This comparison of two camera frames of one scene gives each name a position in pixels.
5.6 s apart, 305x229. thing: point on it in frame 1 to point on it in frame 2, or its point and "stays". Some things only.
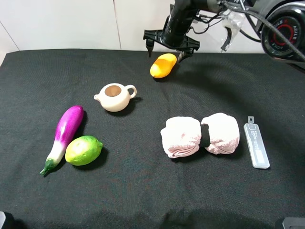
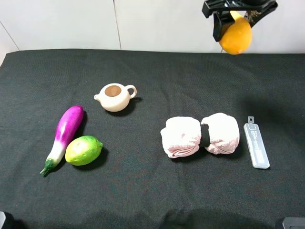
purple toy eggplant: x=69 y=125 stays
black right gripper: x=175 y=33 to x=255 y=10
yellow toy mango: x=163 y=66 to x=237 y=37
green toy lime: x=83 y=150 stays
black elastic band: x=205 y=135 stays
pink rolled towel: x=218 y=133 stays
